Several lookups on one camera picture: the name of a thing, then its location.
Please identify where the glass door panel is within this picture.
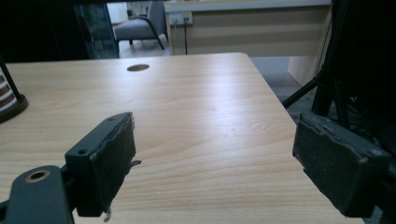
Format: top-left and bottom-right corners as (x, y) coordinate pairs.
(74, 3), (121, 61)

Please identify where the black power cable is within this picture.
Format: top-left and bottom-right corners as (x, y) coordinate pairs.
(183, 18), (190, 56)

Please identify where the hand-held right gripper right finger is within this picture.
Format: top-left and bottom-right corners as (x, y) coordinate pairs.
(291, 112), (392, 218)

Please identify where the grey armchair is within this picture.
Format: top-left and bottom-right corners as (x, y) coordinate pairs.
(113, 0), (169, 51)

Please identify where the black tripod stand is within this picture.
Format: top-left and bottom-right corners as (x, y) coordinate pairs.
(281, 0), (396, 150)

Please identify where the beige wooden counter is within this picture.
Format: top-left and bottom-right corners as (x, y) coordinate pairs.
(163, 0), (332, 58)

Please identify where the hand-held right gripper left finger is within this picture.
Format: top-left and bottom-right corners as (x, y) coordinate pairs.
(64, 111), (143, 218)

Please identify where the wall socket panel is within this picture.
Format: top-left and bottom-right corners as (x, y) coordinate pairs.
(169, 11), (193, 26)

